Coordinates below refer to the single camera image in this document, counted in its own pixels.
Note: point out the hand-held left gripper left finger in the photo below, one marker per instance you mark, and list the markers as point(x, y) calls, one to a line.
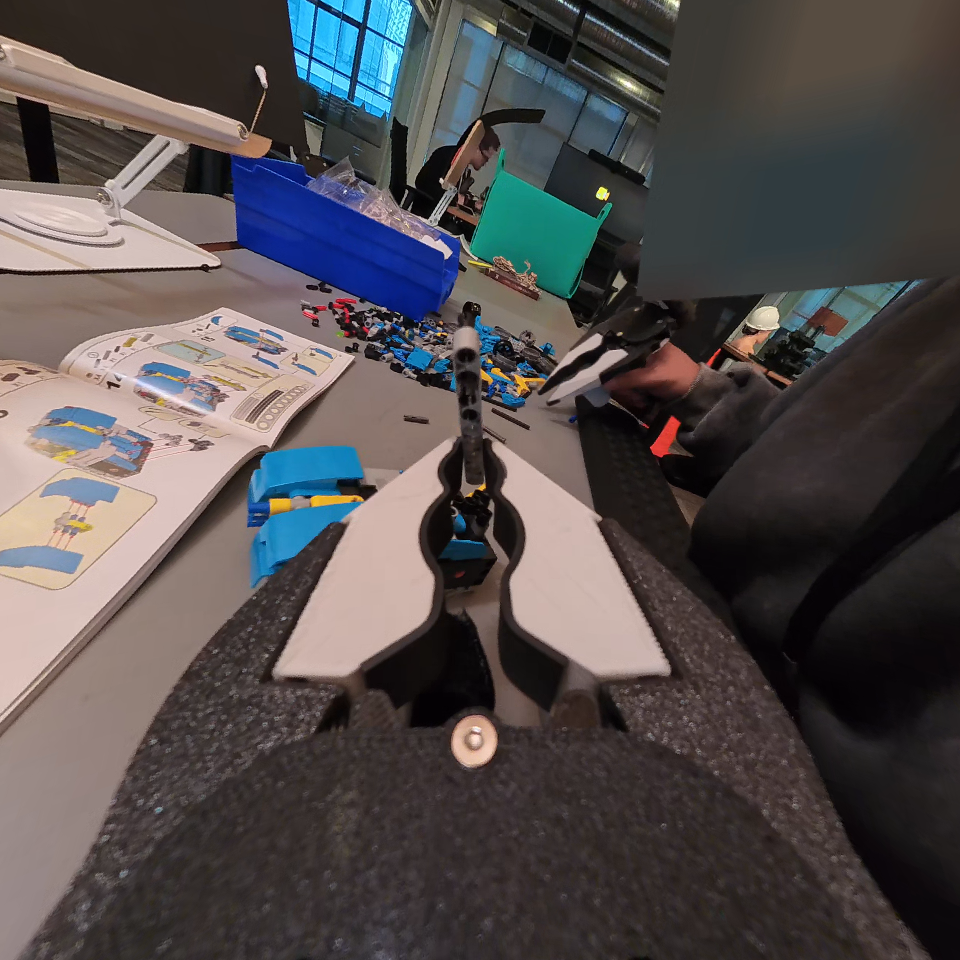
point(360, 592)

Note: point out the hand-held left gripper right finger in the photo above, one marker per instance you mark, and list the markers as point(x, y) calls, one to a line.
point(577, 592)

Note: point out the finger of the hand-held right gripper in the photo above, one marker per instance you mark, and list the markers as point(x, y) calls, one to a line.
point(577, 386)
point(585, 352)

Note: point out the grey perforated brick beam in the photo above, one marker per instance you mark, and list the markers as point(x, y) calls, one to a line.
point(466, 375)

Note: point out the pile of brick pieces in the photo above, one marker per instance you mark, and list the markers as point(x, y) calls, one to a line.
point(420, 352)

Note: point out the grey desk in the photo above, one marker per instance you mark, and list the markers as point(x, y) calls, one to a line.
point(112, 750)

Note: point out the person's right hand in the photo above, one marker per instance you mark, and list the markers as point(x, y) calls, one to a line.
point(660, 375)

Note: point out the black axle rod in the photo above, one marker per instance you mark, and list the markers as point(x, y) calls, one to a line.
point(510, 418)

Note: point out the wooden puzzle model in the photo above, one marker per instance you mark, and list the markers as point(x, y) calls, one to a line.
point(517, 277)

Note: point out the black dimpled edge pad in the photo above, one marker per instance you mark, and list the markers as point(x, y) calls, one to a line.
point(630, 487)

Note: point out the blue brick vehicle model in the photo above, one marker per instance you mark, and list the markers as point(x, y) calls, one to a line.
point(300, 480)

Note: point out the white hard hat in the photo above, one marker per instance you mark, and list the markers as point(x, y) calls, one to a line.
point(765, 316)

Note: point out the black monitor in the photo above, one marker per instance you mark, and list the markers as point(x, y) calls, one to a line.
point(577, 180)

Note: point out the heap of clear plastic bags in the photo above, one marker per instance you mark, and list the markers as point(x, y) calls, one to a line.
point(360, 195)

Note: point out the blue plastic bin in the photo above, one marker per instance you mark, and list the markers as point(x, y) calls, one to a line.
point(322, 240)

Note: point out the building instruction booklet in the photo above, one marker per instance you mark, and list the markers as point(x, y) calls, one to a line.
point(112, 420)

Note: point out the white laptop stand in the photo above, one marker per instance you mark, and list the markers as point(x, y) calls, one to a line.
point(75, 240)

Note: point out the dark panel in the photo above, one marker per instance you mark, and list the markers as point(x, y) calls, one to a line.
point(150, 45)

